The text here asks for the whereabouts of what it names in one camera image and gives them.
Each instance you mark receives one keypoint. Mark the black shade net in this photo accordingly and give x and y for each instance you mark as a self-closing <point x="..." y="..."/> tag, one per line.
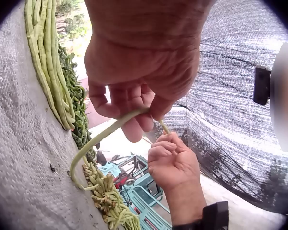
<point x="232" y="100"/>

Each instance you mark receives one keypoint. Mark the pile of long beans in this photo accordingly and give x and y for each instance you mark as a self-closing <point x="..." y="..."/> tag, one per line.
<point x="49" y="67"/>

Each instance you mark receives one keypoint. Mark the black wrist band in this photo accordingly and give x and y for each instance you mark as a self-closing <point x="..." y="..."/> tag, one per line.
<point x="216" y="215"/>

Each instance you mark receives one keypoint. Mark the person's left hand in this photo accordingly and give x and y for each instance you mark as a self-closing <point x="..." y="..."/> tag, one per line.
<point x="139" y="48"/>

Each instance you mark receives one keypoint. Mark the grey woven sack cloth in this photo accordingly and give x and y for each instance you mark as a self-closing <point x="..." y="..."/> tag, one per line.
<point x="21" y="134"/>

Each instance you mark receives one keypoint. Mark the person's left fingers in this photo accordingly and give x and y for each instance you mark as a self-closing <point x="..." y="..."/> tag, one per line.
<point x="124" y="100"/>

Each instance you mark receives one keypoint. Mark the bundle of cut bean ends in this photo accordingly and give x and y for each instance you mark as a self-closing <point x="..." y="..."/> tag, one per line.
<point x="108" y="196"/>

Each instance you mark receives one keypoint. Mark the person's left thumb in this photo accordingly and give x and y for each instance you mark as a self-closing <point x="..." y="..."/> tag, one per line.
<point x="168" y="100"/>

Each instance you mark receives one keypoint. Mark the person's right hand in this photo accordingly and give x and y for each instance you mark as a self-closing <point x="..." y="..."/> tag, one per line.
<point x="177" y="165"/>

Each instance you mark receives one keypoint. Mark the single long green bean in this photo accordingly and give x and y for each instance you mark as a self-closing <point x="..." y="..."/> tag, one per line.
<point x="103" y="134"/>

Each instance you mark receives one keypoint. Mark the teal cargo tricycle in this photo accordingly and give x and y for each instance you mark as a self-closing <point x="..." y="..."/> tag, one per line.
<point x="144" y="186"/>

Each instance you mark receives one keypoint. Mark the heap of dark green vegetables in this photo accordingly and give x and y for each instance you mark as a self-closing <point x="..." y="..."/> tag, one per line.
<point x="75" y="100"/>

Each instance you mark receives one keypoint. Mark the green bush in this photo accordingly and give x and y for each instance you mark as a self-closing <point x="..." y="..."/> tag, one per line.
<point x="72" y="21"/>

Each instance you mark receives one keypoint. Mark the person's right fingers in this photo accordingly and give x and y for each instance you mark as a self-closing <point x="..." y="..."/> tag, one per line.
<point x="166" y="147"/>

